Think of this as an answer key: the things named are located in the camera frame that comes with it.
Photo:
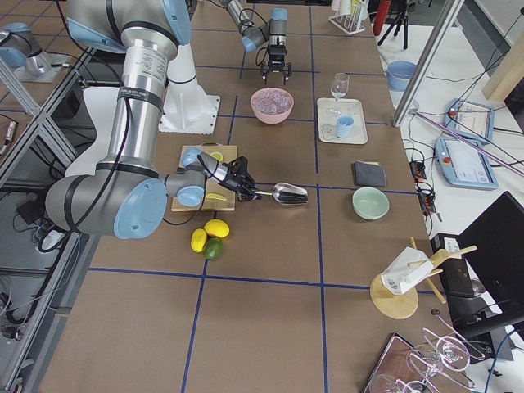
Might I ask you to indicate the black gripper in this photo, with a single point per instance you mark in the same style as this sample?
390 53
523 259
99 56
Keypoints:
277 54
237 179

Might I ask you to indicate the steel ice scoop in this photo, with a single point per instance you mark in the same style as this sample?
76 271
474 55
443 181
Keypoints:
286 194

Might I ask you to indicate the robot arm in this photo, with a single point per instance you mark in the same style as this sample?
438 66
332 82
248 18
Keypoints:
268 38
125 196

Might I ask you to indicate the pink bowl of ice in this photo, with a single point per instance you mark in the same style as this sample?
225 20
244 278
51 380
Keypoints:
272 105

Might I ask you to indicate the blue plastic cup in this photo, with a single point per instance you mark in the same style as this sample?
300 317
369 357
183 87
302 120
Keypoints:
344 126

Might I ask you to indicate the yellow plastic knife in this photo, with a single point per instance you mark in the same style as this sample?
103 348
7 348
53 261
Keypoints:
215 196

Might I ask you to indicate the lemon half slice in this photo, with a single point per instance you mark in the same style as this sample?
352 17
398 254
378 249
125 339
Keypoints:
217 155

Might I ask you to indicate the yellow lemon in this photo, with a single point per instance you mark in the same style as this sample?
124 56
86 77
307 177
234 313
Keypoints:
198 240
217 228

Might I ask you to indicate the clear wine glass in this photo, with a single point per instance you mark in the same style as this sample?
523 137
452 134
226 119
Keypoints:
339 89

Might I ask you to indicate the cream bear tray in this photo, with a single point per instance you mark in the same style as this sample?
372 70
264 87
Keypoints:
327 123

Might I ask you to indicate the green avocado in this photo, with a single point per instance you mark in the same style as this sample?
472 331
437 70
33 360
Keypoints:
213 248

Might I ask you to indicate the red cylinder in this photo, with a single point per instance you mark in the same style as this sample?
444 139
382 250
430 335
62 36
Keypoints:
380 18

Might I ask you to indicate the blue bowl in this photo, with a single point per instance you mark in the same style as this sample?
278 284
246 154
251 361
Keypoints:
399 74

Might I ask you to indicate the green ceramic bowl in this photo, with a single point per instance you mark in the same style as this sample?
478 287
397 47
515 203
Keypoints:
370 203

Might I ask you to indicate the wooden stand with round base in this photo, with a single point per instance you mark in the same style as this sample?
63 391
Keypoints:
394 292

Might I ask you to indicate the blue teach pendant far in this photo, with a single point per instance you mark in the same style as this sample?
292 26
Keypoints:
470 119

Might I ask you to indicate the blue teach pendant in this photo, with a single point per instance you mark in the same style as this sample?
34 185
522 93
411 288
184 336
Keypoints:
470 119
462 164

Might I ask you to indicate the metal rod on stand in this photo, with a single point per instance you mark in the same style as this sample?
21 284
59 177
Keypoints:
468 142

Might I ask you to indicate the blue teach pendant near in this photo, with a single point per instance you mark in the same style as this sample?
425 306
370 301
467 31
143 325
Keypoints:
462 164

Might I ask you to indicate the dark tray with glasses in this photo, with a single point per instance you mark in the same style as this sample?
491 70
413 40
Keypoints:
391 372

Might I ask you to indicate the black monitor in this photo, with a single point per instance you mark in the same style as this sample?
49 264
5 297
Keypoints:
497 233

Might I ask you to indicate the white wire cup rack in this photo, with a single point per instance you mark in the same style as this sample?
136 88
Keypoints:
349 15

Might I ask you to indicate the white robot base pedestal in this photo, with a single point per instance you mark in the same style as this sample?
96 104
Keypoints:
187 107

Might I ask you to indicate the aluminium frame post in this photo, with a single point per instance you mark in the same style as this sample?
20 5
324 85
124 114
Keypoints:
445 21

